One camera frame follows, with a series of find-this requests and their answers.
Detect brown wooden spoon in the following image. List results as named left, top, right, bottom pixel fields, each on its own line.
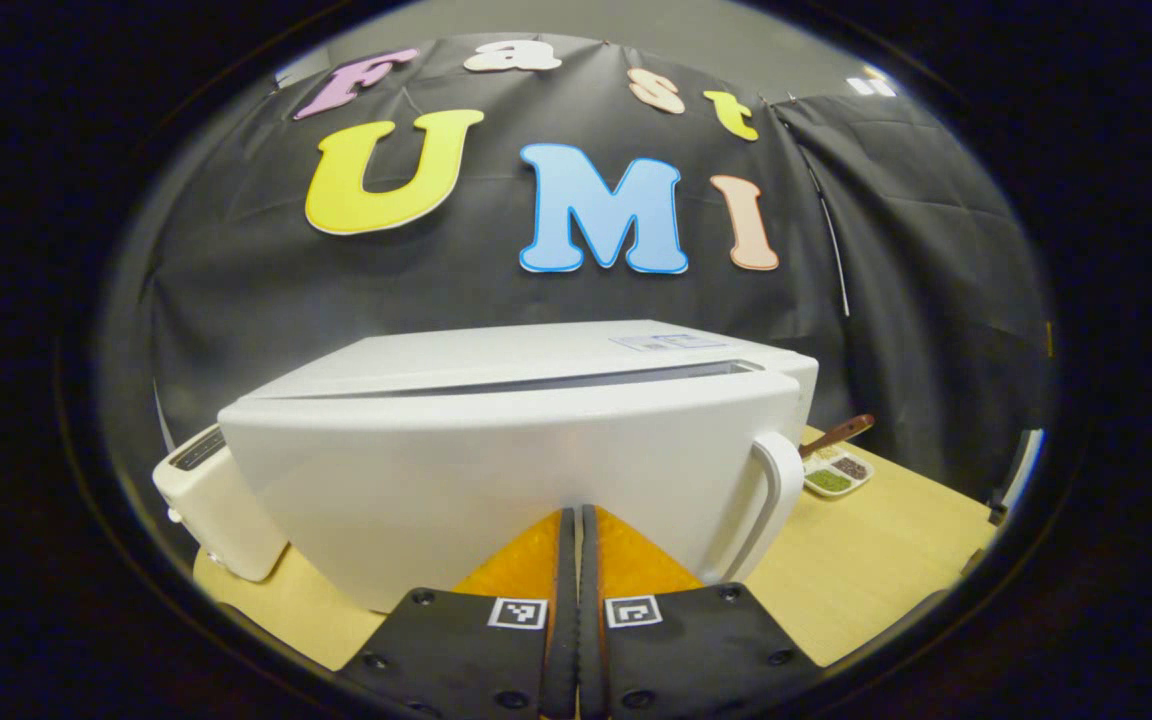
left=800, top=413, right=876, bottom=460

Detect white microwave oven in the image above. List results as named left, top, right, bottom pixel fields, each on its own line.
left=218, top=319, right=821, bottom=614

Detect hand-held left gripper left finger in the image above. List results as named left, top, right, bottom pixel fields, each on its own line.
left=334, top=505, right=578, bottom=720

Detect white divided dish with beans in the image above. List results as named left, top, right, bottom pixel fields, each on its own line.
left=801, top=445, right=875, bottom=500

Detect black backdrop cloth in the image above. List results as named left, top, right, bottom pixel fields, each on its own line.
left=101, top=35, right=1057, bottom=501

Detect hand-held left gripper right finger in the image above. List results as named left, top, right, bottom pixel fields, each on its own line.
left=579, top=503, right=827, bottom=720

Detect white toaster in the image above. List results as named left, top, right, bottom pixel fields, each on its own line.
left=152, top=424, right=290, bottom=584

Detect white blue-edged board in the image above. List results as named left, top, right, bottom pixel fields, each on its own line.
left=994, top=428, right=1047, bottom=523

